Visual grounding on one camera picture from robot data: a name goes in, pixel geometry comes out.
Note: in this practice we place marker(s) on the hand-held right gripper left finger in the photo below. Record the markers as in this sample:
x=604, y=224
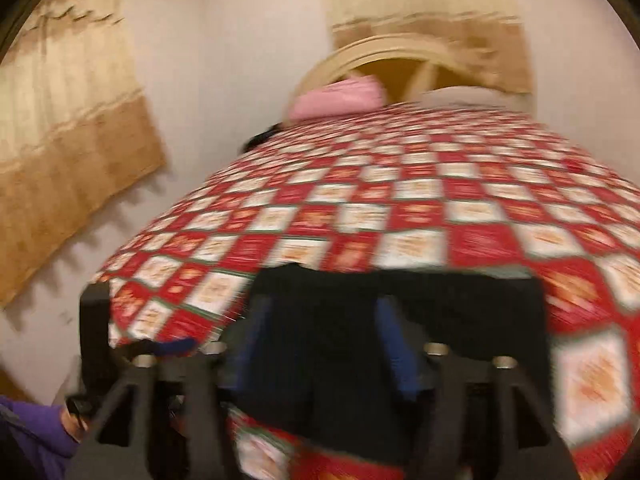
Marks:
x=252, y=340

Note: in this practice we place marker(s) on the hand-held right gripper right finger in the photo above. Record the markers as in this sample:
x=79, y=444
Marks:
x=397, y=350

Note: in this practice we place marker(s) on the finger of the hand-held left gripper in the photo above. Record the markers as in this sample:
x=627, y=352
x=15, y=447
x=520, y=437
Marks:
x=95, y=330
x=170, y=347

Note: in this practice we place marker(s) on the black pants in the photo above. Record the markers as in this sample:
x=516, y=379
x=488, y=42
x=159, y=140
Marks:
x=325, y=335

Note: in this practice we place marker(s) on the person's left forearm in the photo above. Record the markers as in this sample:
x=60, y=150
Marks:
x=35, y=435

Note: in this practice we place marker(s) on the red checkered printed blanket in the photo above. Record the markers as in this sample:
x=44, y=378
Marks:
x=400, y=200

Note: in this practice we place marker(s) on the pink pillow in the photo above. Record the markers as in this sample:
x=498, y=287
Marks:
x=340, y=97

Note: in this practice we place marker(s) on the striped pillow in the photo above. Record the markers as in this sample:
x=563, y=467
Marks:
x=465, y=95

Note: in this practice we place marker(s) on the cream wooden headboard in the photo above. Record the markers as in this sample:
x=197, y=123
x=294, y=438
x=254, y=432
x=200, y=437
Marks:
x=340, y=62

